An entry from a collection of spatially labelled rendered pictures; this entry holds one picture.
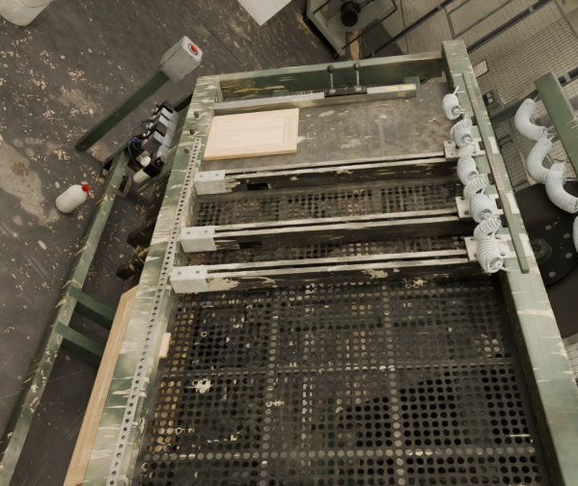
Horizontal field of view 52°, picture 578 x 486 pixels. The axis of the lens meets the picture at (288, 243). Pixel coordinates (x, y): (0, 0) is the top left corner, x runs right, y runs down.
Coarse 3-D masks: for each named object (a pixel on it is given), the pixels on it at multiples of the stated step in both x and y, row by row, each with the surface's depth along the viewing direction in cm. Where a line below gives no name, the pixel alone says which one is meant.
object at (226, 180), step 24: (264, 168) 241; (288, 168) 239; (312, 168) 238; (336, 168) 234; (360, 168) 233; (384, 168) 232; (408, 168) 231; (432, 168) 231; (456, 168) 230; (216, 192) 245
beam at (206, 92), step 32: (192, 96) 292; (192, 192) 241; (160, 224) 229; (160, 256) 217; (128, 320) 198; (160, 320) 196; (128, 352) 189; (128, 384) 180; (96, 448) 167; (128, 448) 165; (96, 480) 160; (128, 480) 162
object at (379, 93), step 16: (288, 96) 281; (304, 96) 279; (320, 96) 277; (336, 96) 276; (352, 96) 275; (368, 96) 275; (384, 96) 274; (400, 96) 274; (224, 112) 284; (240, 112) 284
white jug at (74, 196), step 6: (72, 186) 297; (78, 186) 297; (84, 186) 295; (66, 192) 298; (72, 192) 295; (78, 192) 295; (84, 192) 297; (60, 198) 300; (66, 198) 297; (72, 198) 295; (78, 198) 296; (84, 198) 298; (60, 204) 300; (66, 204) 299; (72, 204) 299; (78, 204) 300; (60, 210) 302; (66, 210) 302; (72, 210) 305
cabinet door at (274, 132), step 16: (272, 112) 278; (288, 112) 276; (224, 128) 275; (240, 128) 273; (256, 128) 271; (272, 128) 269; (288, 128) 267; (208, 144) 267; (224, 144) 266; (240, 144) 264; (256, 144) 263; (272, 144) 260; (288, 144) 259
